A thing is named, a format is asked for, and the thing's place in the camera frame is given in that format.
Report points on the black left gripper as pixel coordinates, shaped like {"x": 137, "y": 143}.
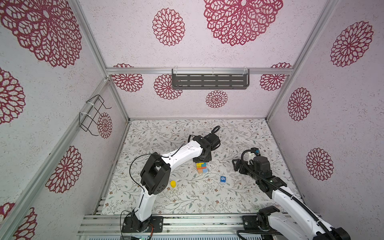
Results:
{"x": 208, "y": 159}

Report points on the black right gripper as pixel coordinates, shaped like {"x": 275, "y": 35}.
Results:
{"x": 237, "y": 165}

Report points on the yellow wooden cylinder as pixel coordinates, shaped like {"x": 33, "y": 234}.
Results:
{"x": 173, "y": 184}

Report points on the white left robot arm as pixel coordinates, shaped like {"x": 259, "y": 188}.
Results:
{"x": 156, "y": 173}

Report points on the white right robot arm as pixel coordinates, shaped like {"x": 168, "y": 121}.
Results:
{"x": 301, "y": 222}

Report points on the dark grey wall shelf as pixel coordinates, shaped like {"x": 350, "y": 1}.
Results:
{"x": 210, "y": 81}

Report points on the black wire wall rack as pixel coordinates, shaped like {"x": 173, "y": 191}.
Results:
{"x": 96, "y": 120}

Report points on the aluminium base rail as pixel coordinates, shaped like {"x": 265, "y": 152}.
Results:
{"x": 171, "y": 224}

